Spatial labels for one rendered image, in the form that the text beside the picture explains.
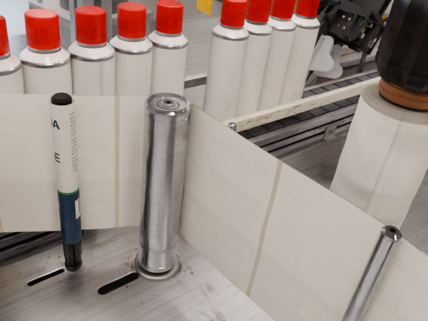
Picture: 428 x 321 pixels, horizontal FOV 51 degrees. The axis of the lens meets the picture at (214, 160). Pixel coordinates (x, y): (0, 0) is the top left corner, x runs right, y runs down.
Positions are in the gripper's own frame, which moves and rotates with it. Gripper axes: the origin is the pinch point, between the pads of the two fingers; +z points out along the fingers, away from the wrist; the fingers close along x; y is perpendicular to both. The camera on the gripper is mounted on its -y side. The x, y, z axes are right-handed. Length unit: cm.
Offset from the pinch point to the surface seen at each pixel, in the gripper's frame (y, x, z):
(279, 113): 4.5, -7.0, 7.1
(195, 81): -2.5, -20.3, 9.1
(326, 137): 6.2, 7.9, 7.1
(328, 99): 4.5, 3.9, 0.9
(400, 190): 32.1, -22.8, 7.0
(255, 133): 4.2, -9.5, 11.8
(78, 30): 0.8, -42.6, 9.5
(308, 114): 3.8, 2.1, 5.1
